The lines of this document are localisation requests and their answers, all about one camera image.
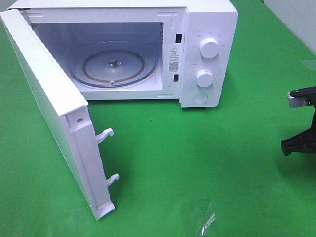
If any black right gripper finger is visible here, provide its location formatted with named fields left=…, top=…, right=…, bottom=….
left=281, top=131, right=309, bottom=156

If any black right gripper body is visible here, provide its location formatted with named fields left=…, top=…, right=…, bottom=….
left=307, top=111, right=316, bottom=153

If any round microwave door button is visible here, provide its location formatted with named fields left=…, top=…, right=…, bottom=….
left=193, top=93, right=208, bottom=105

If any white microwave door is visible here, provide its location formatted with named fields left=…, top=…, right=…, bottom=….
left=0, top=10, right=119, bottom=219

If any lower white microwave knob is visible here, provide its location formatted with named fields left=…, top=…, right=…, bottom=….
left=196, top=70, right=214, bottom=87

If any white microwave knob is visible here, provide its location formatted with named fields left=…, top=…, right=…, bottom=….
left=199, top=37, right=219, bottom=59
left=196, top=70, right=214, bottom=87

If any upper white microwave knob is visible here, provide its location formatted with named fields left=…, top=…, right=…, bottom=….
left=199, top=37, right=219, bottom=59

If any white microwave oven body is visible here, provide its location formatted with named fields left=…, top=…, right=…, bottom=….
left=6, top=0, right=238, bottom=108

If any glass microwave turntable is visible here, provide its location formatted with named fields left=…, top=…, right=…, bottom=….
left=69, top=41, right=161, bottom=89

